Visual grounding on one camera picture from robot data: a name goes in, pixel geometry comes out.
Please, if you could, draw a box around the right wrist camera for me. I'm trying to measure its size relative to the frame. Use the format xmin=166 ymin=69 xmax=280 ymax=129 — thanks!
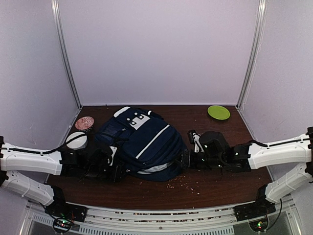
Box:
xmin=187 ymin=130 xmax=203 ymax=153

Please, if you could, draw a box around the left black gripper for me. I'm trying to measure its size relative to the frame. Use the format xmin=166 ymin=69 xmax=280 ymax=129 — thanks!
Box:
xmin=84 ymin=163 xmax=130 ymax=184

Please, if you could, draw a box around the navy blue backpack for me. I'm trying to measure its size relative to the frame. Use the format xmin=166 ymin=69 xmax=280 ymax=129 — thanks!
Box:
xmin=94 ymin=106 xmax=187 ymax=182

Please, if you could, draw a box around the red patterned bowl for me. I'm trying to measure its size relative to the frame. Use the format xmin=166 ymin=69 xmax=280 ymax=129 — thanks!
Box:
xmin=75 ymin=116 xmax=94 ymax=133

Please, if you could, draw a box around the right metal frame post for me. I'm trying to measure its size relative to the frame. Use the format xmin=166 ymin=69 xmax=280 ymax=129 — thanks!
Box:
xmin=236 ymin=0 xmax=268 ymax=111

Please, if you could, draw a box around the green plate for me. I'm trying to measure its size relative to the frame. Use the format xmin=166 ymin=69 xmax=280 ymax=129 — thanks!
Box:
xmin=207 ymin=105 xmax=231 ymax=120

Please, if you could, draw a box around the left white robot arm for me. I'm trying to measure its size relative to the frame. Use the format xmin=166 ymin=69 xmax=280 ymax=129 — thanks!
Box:
xmin=0 ymin=132 xmax=126 ymax=217

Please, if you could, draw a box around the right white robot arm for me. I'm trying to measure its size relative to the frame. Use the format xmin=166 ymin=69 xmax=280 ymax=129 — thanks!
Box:
xmin=178 ymin=127 xmax=313 ymax=216

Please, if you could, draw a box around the left metal frame post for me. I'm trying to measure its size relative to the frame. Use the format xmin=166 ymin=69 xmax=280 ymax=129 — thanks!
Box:
xmin=51 ymin=0 xmax=82 ymax=109

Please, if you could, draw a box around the front aluminium rail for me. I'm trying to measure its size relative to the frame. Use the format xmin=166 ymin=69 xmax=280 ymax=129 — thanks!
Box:
xmin=24 ymin=192 xmax=298 ymax=235

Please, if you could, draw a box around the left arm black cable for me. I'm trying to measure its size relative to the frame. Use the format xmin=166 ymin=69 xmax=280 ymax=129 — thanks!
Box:
xmin=0 ymin=137 xmax=84 ymax=157

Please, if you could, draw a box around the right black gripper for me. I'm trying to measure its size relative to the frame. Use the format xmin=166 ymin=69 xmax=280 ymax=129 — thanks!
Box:
xmin=173 ymin=150 xmax=224 ymax=170

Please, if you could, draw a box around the white ceramic bowl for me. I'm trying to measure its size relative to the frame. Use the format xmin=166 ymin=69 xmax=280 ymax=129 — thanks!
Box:
xmin=66 ymin=132 xmax=88 ymax=150

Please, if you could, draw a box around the metal frame post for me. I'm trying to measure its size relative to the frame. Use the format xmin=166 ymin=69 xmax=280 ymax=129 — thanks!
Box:
xmin=236 ymin=0 xmax=268 ymax=111
xmin=51 ymin=0 xmax=82 ymax=109

